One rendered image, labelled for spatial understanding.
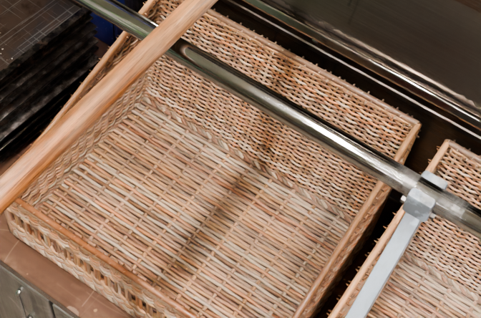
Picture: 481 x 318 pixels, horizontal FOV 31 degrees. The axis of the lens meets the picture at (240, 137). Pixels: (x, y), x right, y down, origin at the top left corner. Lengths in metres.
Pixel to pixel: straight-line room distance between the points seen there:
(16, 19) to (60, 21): 0.08
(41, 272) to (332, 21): 0.68
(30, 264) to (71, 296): 0.10
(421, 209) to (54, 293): 0.78
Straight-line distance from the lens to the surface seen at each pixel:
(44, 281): 1.61
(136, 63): 1.05
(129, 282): 1.45
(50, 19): 1.67
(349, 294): 1.39
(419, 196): 1.02
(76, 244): 1.47
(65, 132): 1.00
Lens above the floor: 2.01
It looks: 54 degrees down
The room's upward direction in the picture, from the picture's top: 6 degrees clockwise
